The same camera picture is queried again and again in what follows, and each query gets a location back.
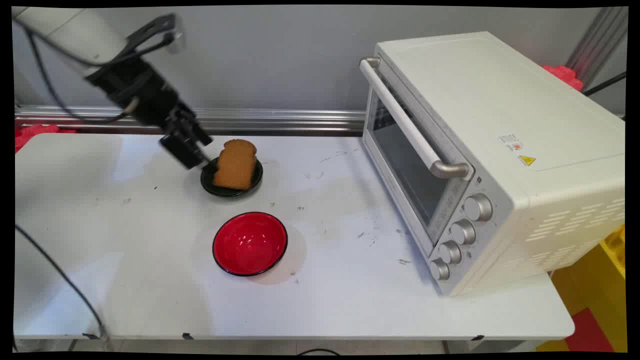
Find red plastic bracket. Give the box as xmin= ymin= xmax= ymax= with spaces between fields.
xmin=542 ymin=64 xmax=585 ymax=92
xmin=15 ymin=125 xmax=77 ymax=154

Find black cable with metal connector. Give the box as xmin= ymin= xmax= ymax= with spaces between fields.
xmin=15 ymin=225 xmax=113 ymax=352

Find aluminium rail profile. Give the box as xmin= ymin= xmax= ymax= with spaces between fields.
xmin=15 ymin=104 xmax=369 ymax=137

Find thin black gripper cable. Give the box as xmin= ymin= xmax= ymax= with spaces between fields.
xmin=24 ymin=29 xmax=137 ymax=124

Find red floor tile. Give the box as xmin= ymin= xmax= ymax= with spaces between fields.
xmin=565 ymin=307 xmax=616 ymax=353

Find largest silver oven knob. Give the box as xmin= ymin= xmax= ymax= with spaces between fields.
xmin=463 ymin=193 xmax=494 ymax=223

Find red bowl with black rim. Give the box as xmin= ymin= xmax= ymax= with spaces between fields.
xmin=212 ymin=211 xmax=289 ymax=278

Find thick black cable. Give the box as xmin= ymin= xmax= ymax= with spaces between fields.
xmin=582 ymin=71 xmax=627 ymax=97

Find yellow plastic block structure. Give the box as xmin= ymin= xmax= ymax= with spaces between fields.
xmin=537 ymin=224 xmax=627 ymax=353

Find dark green small plate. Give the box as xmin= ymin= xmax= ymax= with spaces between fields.
xmin=200 ymin=156 xmax=264 ymax=198

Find glass oven door with handle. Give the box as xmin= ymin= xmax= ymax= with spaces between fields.
xmin=359 ymin=56 xmax=475 ymax=259

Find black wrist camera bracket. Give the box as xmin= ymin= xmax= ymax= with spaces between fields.
xmin=124 ymin=13 xmax=185 ymax=57

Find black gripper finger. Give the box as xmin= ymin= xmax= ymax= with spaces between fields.
xmin=175 ymin=107 xmax=214 ymax=147
xmin=160 ymin=132 xmax=209 ymax=171

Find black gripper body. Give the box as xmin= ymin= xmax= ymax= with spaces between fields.
xmin=85 ymin=54 xmax=198 ymax=135

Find cream white toaster oven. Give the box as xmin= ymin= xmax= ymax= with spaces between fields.
xmin=359 ymin=31 xmax=626 ymax=297

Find brown bread slice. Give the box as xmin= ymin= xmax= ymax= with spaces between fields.
xmin=212 ymin=139 xmax=259 ymax=191

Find aluminium frame post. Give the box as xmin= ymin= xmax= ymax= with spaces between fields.
xmin=565 ymin=7 xmax=629 ymax=92

